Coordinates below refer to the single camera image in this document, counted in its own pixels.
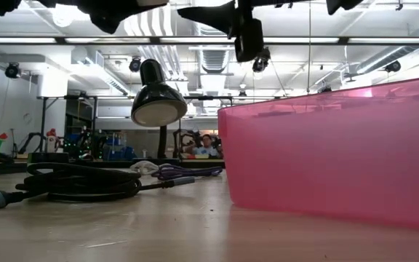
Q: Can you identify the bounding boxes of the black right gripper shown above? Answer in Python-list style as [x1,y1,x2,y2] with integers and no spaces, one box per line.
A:
[176,0,265,63]

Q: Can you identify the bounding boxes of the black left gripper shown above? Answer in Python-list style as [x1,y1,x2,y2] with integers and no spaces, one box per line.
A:
[36,0,169,34]

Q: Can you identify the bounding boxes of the white braided cable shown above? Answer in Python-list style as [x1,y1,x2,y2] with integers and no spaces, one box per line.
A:
[129,160,161,176]

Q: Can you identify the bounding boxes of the purple braided cable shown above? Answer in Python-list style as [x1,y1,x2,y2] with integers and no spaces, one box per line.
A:
[151,163,224,182]

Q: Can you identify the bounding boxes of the black braided cable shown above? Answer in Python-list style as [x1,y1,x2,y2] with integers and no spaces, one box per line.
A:
[0,162,196,212]

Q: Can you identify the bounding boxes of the pink translucent plastic bin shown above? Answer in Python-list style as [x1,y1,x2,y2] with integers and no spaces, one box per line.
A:
[216,75,419,231]

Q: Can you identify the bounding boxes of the black overhead light bar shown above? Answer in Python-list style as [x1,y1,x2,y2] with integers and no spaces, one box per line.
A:
[0,35,419,46]

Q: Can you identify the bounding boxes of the black desk lamp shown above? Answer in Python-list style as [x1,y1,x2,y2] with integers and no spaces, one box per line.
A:
[131,58,188,172]

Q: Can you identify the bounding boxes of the person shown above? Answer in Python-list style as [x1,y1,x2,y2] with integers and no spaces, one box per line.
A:
[185,133,223,159]

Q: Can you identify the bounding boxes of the blue storage bins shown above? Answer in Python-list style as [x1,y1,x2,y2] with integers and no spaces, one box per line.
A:
[102,136,135,162]

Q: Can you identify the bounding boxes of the red and white object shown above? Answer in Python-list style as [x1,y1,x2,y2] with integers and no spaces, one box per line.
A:
[45,127,60,154]

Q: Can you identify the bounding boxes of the silver ceiling air duct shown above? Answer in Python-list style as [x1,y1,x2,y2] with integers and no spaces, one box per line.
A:
[191,21,243,74]

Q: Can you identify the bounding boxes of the black background workstation frame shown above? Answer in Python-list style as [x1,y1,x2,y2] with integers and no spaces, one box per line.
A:
[36,94,234,161]

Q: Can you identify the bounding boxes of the black aluminium table frame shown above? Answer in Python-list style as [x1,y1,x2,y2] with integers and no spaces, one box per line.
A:
[0,159,227,175]

